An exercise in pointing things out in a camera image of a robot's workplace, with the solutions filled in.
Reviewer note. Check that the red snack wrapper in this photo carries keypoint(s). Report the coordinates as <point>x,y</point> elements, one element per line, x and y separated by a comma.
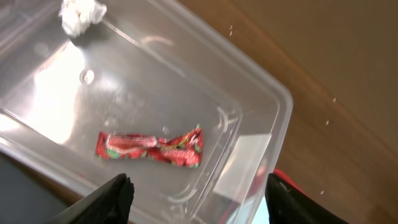
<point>183,151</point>

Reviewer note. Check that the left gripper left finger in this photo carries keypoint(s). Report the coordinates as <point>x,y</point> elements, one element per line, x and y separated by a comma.
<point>111,203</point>

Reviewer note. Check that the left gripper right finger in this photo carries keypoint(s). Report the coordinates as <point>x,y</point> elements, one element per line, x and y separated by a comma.
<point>288,205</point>

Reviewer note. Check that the black plastic tray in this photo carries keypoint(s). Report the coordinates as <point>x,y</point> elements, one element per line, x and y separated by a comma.
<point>30,197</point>

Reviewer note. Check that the red serving tray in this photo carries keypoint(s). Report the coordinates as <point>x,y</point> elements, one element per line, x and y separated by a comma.
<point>289,180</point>

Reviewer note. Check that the clear plastic bin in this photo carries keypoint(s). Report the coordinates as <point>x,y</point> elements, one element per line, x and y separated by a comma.
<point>149,67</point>

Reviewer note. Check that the white tissue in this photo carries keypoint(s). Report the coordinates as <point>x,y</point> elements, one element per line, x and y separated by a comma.
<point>78,15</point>

